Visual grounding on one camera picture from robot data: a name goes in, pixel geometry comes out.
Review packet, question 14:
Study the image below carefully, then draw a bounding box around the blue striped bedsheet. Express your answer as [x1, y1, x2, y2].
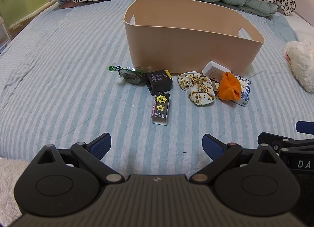
[0, 0, 314, 176]

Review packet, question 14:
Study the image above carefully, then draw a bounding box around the beige plastic basket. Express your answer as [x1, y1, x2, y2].
[123, 0, 265, 75]

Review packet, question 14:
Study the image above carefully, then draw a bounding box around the teal quilt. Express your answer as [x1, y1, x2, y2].
[168, 0, 279, 18]

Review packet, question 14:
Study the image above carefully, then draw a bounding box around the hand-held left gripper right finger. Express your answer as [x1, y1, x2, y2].
[190, 134, 282, 184]

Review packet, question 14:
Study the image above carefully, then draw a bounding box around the white plush toy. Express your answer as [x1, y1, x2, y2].
[284, 38, 314, 93]

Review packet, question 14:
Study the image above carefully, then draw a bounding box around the white floral scrunchie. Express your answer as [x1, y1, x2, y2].
[188, 78, 217, 106]
[177, 71, 205, 90]

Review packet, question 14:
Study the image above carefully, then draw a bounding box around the black box with yellow label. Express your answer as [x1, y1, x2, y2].
[146, 69, 173, 96]

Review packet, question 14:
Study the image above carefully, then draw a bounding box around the orange cloth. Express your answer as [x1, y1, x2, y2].
[218, 72, 242, 101]

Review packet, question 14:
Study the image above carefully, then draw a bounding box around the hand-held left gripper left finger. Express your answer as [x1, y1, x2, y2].
[29, 132, 124, 185]

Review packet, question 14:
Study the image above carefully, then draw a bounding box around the small white box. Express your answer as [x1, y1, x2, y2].
[202, 61, 232, 83]

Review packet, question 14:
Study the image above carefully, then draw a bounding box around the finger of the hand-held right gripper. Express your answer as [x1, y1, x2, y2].
[295, 120, 314, 134]
[257, 132, 295, 154]

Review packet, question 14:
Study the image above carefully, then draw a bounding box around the blue patterned tissue pack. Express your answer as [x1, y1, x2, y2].
[233, 73, 252, 108]

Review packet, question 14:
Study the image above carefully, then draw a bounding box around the white fluffy garment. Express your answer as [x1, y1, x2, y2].
[0, 158, 33, 219]

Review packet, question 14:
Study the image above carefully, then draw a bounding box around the green plant packet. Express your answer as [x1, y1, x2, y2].
[107, 65, 153, 85]

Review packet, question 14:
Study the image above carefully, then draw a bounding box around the small box with star stickers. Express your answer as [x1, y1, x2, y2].
[152, 92, 171, 126]

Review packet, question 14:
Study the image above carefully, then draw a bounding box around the white rabbit print sheet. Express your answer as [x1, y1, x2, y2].
[286, 12, 314, 42]

